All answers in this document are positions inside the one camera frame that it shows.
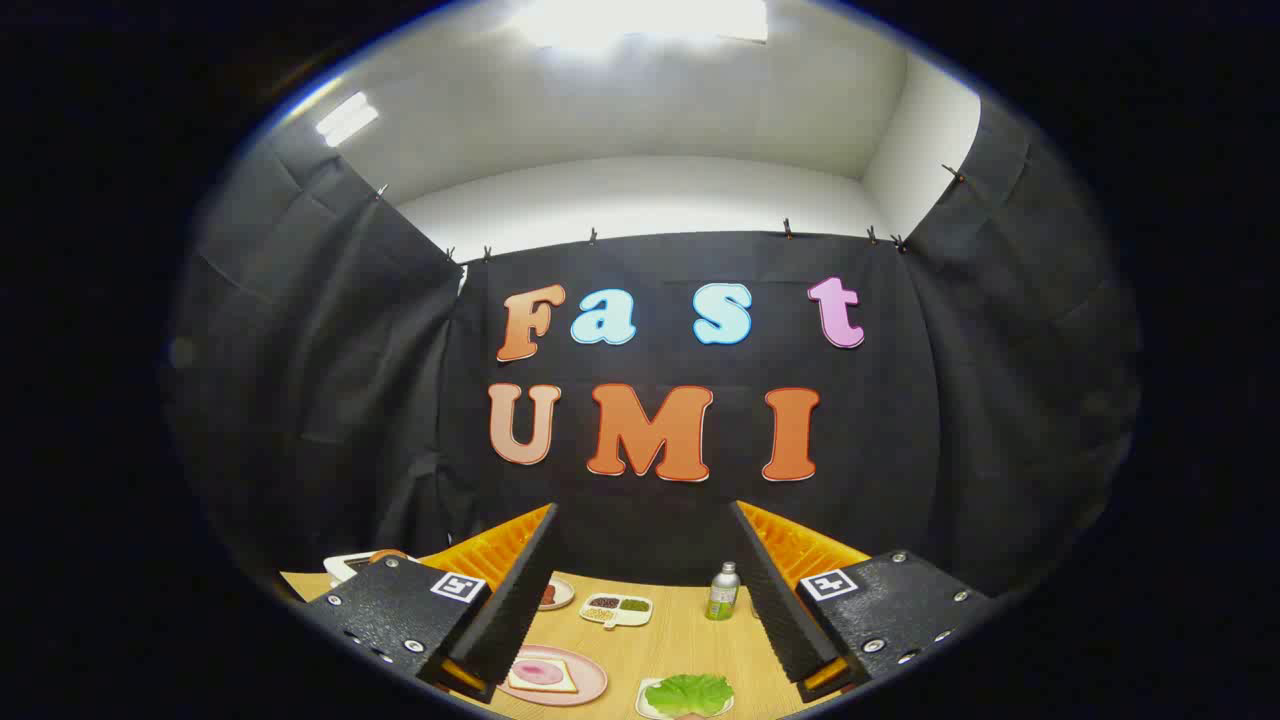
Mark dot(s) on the black backdrop cloth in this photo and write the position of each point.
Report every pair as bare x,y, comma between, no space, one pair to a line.
650,520

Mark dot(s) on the pile of yellow beans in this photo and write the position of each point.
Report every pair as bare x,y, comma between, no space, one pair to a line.
598,615

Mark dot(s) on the pink round plate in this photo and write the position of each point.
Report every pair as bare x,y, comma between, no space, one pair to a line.
592,680

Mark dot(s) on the white square plate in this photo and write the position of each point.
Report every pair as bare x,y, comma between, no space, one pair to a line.
645,700

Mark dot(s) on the small ceiling light panel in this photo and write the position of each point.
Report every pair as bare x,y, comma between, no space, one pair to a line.
347,118

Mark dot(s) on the green labelled metal bottle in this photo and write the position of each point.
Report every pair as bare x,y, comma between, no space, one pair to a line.
722,598

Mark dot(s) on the green lettuce leaf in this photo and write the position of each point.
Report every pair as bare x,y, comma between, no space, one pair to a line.
695,692

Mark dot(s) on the white divided dish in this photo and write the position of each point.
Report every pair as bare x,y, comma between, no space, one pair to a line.
640,618

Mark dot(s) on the pink ham slice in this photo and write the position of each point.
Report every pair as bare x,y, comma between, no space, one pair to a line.
540,673

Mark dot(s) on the toasted bread slice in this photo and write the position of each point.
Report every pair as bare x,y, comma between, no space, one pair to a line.
388,554

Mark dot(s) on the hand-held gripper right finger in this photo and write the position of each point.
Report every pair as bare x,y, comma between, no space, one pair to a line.
775,610

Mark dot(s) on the white round plate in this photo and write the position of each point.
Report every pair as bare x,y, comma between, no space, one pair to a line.
566,598

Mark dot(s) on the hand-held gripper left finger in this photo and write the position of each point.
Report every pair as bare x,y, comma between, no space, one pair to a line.
515,610

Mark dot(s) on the white bread slice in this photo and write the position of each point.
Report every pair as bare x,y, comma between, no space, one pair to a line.
562,688

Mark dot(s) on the white toaster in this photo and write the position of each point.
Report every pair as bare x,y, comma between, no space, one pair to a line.
340,567

